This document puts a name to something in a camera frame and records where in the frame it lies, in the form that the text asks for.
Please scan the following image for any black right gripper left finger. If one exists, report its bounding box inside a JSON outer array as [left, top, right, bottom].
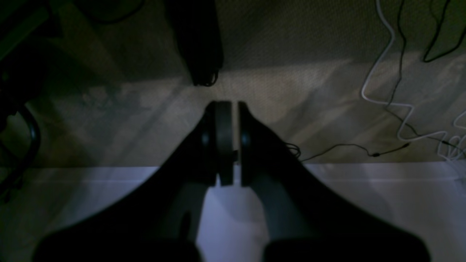
[[33, 101, 233, 262]]

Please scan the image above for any black table leg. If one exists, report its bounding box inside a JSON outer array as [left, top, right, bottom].
[[164, 0, 224, 87]]

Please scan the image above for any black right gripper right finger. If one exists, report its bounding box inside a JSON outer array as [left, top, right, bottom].
[[238, 102, 431, 262]]

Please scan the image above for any white cable on floor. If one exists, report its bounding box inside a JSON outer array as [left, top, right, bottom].
[[361, 0, 466, 161]]

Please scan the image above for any black cable on floor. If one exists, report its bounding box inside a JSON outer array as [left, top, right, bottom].
[[284, 0, 466, 162]]

